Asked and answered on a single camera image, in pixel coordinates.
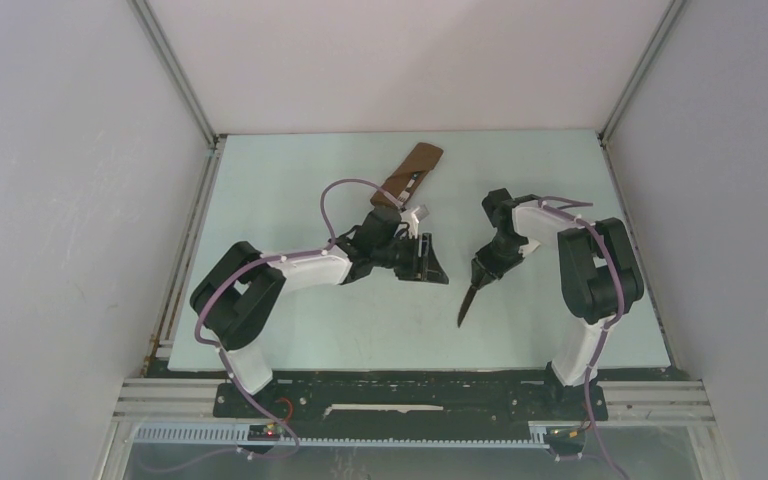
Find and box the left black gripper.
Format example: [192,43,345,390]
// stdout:
[372,232,448,285]

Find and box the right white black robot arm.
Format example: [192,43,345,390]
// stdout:
[457,188,645,418]

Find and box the right aluminium corner post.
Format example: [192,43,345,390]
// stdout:
[598,0,690,148]

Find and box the brown wooden knife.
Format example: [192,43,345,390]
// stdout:
[456,282,480,328]

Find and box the aluminium corner post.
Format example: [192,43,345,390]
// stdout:
[598,0,690,148]
[128,0,218,148]

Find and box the brown cloth napkin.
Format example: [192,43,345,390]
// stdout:
[370,142,444,209]

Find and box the grey cable duct strip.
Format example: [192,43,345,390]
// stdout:
[132,422,548,449]

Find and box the aluminium frame profile front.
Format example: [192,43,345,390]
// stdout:
[93,378,222,479]

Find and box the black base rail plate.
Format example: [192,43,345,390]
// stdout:
[213,370,608,440]

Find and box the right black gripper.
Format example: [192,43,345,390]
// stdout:
[473,233,527,289]

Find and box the left aluminium corner post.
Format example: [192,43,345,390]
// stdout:
[128,0,218,148]

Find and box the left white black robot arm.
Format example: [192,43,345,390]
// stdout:
[190,206,449,417]

